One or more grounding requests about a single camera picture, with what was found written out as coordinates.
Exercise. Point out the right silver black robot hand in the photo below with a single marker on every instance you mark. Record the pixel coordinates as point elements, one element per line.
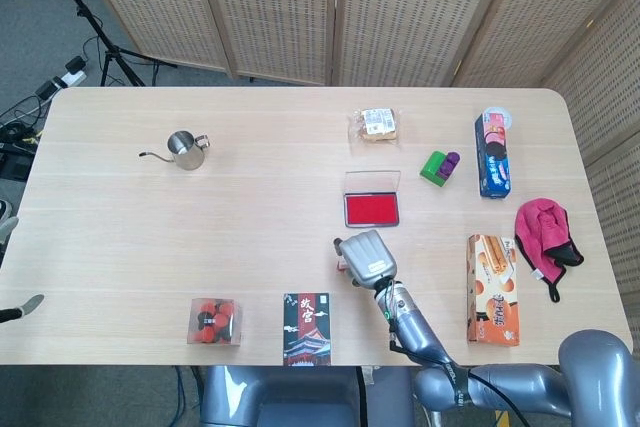
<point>367,257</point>

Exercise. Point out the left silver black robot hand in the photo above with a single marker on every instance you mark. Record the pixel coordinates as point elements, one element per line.
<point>7,229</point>

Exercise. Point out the small pink eraser block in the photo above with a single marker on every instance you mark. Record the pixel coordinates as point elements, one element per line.
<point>341,266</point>

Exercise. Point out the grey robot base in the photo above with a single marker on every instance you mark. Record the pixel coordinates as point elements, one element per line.
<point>300,397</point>

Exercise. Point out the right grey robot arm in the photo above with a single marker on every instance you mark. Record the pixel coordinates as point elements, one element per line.
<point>500,382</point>

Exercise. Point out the red ink pad case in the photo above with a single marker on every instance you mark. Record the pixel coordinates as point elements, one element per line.
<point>371,211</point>

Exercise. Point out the white black shoe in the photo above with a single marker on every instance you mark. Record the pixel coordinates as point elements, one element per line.
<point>4,208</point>

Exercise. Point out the black equipment box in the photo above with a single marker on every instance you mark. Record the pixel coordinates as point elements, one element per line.
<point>14,162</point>

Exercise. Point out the black red palace box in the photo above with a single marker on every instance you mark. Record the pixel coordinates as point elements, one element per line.
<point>306,332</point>

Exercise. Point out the green purple toy block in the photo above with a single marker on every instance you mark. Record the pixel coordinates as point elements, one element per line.
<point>433,169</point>

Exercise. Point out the clear bread snack packet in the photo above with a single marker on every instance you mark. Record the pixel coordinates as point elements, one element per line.
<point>376,127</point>

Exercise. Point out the orange biscuit box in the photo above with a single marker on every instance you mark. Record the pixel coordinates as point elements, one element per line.
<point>492,297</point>

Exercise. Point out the blue cookie box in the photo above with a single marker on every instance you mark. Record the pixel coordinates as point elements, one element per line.
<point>494,162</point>

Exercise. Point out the white power strip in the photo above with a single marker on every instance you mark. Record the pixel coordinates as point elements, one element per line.
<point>70,79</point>

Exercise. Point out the clear box red black balls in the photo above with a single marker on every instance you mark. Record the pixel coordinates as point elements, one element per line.
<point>215,322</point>

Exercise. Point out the pink black cloth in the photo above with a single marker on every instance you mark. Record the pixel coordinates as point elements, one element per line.
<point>537,227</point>

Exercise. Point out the metal table leg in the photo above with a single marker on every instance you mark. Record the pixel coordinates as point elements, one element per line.
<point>436,419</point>

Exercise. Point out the steel gooseneck pitcher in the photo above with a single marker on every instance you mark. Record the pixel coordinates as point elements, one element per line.
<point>186,153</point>

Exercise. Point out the black tripod stand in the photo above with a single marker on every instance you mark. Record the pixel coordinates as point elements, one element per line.
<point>92,27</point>

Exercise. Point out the wooden rattan folding screen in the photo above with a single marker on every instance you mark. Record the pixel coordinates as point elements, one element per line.
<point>280,7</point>

